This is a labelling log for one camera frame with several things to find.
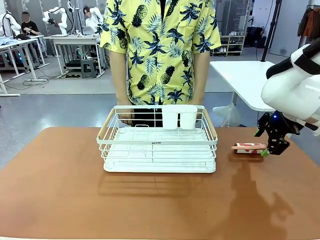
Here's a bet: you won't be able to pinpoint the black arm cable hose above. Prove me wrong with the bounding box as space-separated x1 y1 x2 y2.
265 37 320 80

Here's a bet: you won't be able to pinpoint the white plastic drain tray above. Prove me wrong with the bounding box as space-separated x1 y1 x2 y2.
103 126 217 174

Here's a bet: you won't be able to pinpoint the person's right hand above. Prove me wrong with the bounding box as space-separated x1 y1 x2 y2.
116 99 136 126

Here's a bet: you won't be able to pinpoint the hanging brown clothes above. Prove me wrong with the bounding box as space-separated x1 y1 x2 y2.
297 5 320 41

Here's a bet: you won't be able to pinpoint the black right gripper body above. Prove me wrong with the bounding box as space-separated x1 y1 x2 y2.
264 111 301 139

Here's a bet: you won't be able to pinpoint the white lab desk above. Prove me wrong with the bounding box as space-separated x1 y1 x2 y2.
0 34 50 97
43 34 106 78

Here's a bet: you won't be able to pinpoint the white shoe shelf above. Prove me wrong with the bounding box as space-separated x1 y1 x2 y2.
210 34 247 57

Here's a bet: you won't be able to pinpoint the seated person in black shirt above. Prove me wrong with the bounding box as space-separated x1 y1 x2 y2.
20 11 43 36

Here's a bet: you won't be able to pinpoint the person's left hand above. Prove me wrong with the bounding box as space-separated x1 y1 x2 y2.
193 99 205 120

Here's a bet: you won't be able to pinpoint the black bag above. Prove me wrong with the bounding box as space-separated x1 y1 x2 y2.
244 24 267 49

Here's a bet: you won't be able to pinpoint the white wire dish rack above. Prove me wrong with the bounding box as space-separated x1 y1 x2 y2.
96 104 219 162

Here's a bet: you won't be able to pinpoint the white side table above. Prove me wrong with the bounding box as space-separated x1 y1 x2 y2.
209 60 277 127

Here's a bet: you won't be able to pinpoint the person in white shirt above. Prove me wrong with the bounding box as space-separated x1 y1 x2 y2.
82 6 99 29

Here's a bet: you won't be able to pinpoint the grey plastic stool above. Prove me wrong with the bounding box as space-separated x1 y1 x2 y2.
80 58 98 79

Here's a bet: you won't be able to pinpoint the white plastic utensil holder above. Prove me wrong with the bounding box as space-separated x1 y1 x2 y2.
161 104 198 130

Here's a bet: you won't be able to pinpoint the person in yellow pineapple shirt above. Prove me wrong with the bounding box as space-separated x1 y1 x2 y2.
99 0 223 128

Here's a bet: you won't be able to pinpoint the black tripod stand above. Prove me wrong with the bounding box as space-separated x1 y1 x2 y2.
260 0 283 63

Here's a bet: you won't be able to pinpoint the person's left forearm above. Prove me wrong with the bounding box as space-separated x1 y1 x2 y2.
192 49 210 106

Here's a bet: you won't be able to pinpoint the person's right forearm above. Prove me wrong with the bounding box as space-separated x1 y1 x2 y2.
109 50 130 106

